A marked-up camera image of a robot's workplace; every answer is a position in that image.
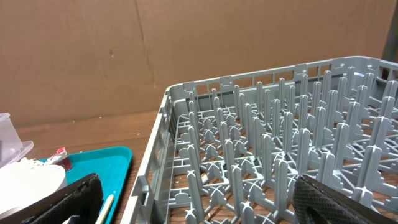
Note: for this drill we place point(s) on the brown cardboard backdrop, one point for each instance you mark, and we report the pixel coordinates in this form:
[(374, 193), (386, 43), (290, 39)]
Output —
[(65, 60)]

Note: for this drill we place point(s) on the red foil snack wrapper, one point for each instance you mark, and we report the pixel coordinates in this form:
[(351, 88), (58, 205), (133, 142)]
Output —
[(60, 158)]

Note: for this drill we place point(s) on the grey dishwasher rack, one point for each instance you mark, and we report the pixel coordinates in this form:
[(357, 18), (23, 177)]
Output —
[(230, 149)]

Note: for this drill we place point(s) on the teal plastic serving tray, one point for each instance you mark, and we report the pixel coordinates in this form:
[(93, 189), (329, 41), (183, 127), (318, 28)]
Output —
[(111, 164)]

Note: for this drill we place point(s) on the clear plastic bin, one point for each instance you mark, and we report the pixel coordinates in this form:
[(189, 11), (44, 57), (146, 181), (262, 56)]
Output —
[(12, 148)]

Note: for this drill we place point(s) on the medium white plate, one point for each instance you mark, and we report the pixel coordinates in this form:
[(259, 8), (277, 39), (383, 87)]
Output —
[(23, 185)]

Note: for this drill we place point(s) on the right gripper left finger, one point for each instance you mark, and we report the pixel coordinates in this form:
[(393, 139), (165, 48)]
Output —
[(82, 199)]

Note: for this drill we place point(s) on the yellow plastic spoon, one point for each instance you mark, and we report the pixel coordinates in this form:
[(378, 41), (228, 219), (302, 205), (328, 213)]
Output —
[(104, 211)]

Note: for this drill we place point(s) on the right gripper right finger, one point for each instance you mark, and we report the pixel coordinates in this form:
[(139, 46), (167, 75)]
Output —
[(315, 202)]

